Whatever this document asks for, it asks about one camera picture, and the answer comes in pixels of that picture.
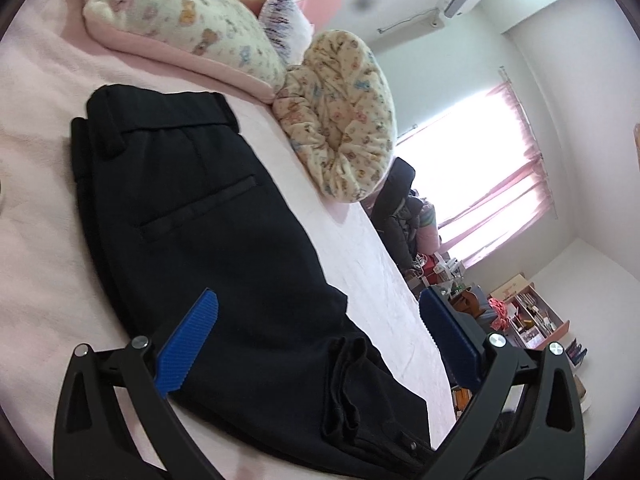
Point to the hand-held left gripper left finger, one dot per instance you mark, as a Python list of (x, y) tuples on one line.
[(187, 345)]

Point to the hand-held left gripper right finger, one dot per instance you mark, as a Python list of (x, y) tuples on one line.
[(450, 340)]

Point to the black pants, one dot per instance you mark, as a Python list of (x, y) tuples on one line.
[(250, 260)]

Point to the wooden chair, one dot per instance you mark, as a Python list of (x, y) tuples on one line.
[(471, 297)]

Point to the red cloth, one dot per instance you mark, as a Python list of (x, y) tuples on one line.
[(500, 310)]

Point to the pink bookshelf desk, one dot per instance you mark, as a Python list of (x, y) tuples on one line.
[(535, 310)]

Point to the black reclining chair with clothes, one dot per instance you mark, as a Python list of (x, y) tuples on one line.
[(400, 210)]

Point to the pink bed sheet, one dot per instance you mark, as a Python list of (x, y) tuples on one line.
[(40, 260)]

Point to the pink curtain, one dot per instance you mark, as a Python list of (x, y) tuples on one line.
[(515, 180)]

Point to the bright window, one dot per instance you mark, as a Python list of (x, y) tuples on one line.
[(450, 160)]

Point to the rolled bear print quilt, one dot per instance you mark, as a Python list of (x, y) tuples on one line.
[(340, 120)]

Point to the air conditioner pipe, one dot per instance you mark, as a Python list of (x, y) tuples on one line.
[(410, 22)]

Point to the bear print pillow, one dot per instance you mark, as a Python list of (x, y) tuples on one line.
[(190, 15)]

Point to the purple print pillow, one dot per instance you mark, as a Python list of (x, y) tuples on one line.
[(285, 25)]

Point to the white wall shelf with folders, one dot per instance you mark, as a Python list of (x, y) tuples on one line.
[(576, 351)]

